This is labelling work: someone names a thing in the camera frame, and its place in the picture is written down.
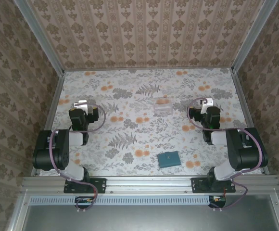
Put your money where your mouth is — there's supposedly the blue leather card holder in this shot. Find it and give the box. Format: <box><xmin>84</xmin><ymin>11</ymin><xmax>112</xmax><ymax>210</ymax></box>
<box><xmin>157</xmin><ymin>151</ymin><xmax>181</xmax><ymax>168</ymax></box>

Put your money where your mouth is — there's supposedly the clear acrylic box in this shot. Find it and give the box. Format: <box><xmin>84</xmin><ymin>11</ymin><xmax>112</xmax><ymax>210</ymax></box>
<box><xmin>152</xmin><ymin>97</ymin><xmax>174</xmax><ymax>116</ymax></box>

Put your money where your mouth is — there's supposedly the floral table cover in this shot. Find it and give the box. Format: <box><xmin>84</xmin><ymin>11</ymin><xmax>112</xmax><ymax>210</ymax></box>
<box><xmin>37</xmin><ymin>68</ymin><xmax>263</xmax><ymax>176</ymax></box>

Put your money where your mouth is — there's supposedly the grey metal panel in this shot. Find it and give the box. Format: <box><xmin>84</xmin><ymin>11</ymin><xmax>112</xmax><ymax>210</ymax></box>
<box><xmin>6</xmin><ymin>192</ymin><xmax>279</xmax><ymax>231</ymax></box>

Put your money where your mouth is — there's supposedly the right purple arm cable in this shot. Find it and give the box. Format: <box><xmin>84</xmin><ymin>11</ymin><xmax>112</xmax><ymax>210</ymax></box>
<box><xmin>187</xmin><ymin>98</ymin><xmax>263</xmax><ymax>212</ymax></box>

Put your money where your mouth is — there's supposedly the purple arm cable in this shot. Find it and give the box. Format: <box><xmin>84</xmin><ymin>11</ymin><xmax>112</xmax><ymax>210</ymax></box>
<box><xmin>187</xmin><ymin>98</ymin><xmax>263</xmax><ymax>212</ymax></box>
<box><xmin>48</xmin><ymin>102</ymin><xmax>106</xmax><ymax>212</ymax></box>

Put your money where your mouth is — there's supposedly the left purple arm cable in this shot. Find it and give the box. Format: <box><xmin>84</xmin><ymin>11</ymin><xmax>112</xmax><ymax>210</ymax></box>
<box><xmin>48</xmin><ymin>102</ymin><xmax>106</xmax><ymax>212</ymax></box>

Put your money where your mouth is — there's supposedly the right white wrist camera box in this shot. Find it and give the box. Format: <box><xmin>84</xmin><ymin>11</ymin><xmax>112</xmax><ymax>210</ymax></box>
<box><xmin>200</xmin><ymin>97</ymin><xmax>214</xmax><ymax>115</ymax></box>

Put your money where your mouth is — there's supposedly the left aluminium side rail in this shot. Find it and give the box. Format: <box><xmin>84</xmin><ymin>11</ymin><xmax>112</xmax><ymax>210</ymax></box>
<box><xmin>30</xmin><ymin>71</ymin><xmax>65</xmax><ymax>176</ymax></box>

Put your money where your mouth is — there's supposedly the aluminium side rail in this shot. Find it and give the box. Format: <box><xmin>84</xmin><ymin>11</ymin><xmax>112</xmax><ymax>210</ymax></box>
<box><xmin>230</xmin><ymin>69</ymin><xmax>270</xmax><ymax>175</ymax></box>
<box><xmin>30</xmin><ymin>71</ymin><xmax>65</xmax><ymax>176</ymax></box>

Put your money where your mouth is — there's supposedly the right aluminium side rail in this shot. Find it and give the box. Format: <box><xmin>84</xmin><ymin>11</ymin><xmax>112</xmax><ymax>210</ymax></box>
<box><xmin>230</xmin><ymin>69</ymin><xmax>270</xmax><ymax>175</ymax></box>

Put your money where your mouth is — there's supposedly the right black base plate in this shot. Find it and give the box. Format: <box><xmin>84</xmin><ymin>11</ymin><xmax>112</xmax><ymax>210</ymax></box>
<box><xmin>191</xmin><ymin>177</ymin><xmax>236</xmax><ymax>194</ymax></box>

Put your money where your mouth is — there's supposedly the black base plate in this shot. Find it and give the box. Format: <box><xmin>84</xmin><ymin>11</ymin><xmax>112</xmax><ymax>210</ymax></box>
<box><xmin>191</xmin><ymin>177</ymin><xmax>236</xmax><ymax>194</ymax></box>
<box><xmin>63</xmin><ymin>177</ymin><xmax>106</xmax><ymax>194</ymax></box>

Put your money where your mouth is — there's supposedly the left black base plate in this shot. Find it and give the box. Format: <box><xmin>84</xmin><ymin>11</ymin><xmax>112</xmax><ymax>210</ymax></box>
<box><xmin>63</xmin><ymin>177</ymin><xmax>106</xmax><ymax>194</ymax></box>

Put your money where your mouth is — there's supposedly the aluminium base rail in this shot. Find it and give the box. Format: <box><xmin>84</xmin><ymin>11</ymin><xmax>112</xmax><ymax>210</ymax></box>
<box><xmin>21</xmin><ymin>175</ymin><xmax>279</xmax><ymax>193</ymax></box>

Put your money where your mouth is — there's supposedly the black wired connector box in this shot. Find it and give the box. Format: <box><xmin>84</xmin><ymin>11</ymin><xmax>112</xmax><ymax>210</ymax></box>
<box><xmin>208</xmin><ymin>195</ymin><xmax>227</xmax><ymax>208</ymax></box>
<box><xmin>75</xmin><ymin>196</ymin><xmax>95</xmax><ymax>209</ymax></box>

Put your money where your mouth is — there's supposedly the left aluminium upright post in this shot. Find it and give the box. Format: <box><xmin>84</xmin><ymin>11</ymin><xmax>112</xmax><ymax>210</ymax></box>
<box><xmin>13</xmin><ymin>0</ymin><xmax>65</xmax><ymax>74</ymax></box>

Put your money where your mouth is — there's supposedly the aluminium upright post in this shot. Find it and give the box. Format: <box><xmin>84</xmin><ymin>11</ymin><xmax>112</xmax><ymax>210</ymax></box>
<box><xmin>13</xmin><ymin>0</ymin><xmax>65</xmax><ymax>74</ymax></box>
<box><xmin>230</xmin><ymin>0</ymin><xmax>279</xmax><ymax>73</ymax></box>

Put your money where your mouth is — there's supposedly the right aluminium upright post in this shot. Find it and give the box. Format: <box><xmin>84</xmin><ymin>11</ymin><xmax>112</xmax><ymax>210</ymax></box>
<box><xmin>230</xmin><ymin>0</ymin><xmax>279</xmax><ymax>73</ymax></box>

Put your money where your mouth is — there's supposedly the grey slotted cable duct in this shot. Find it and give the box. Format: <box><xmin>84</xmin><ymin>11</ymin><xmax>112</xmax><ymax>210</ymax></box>
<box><xmin>30</xmin><ymin>195</ymin><xmax>211</xmax><ymax>205</ymax></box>

